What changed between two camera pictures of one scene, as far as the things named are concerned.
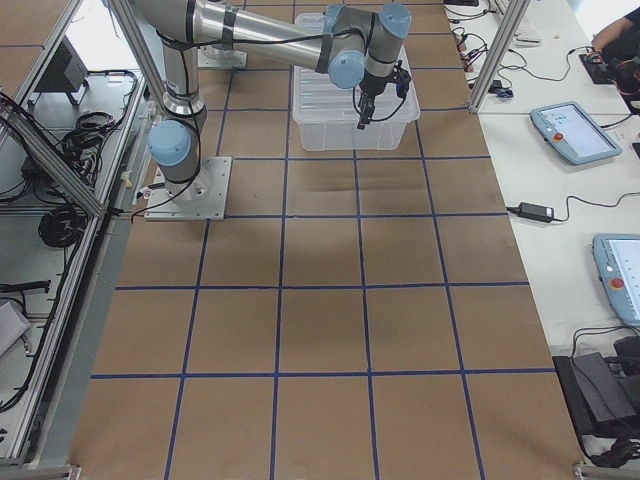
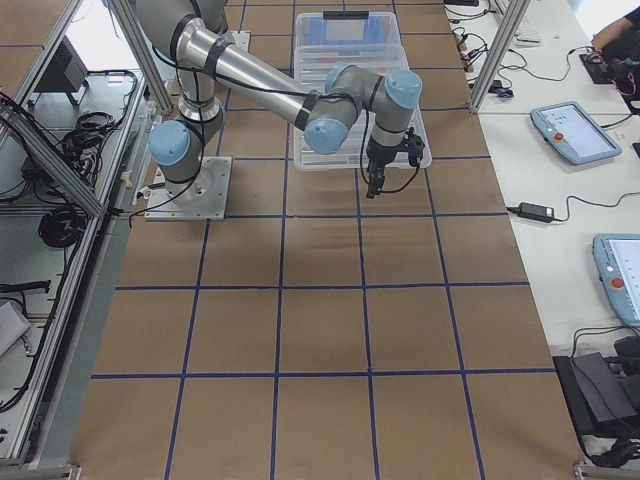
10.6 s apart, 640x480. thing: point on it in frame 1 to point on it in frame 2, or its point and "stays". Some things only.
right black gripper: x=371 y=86 to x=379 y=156
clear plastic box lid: x=311 y=16 to x=315 y=62
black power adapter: x=534 y=212 stays
